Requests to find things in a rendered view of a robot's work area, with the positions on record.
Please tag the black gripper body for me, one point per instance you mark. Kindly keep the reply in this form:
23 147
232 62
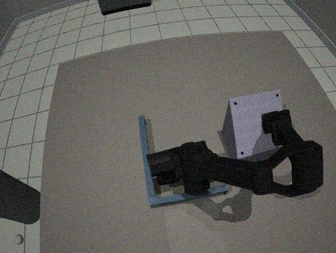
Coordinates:
166 178

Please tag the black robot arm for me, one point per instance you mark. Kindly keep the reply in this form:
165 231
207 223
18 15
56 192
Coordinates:
195 164

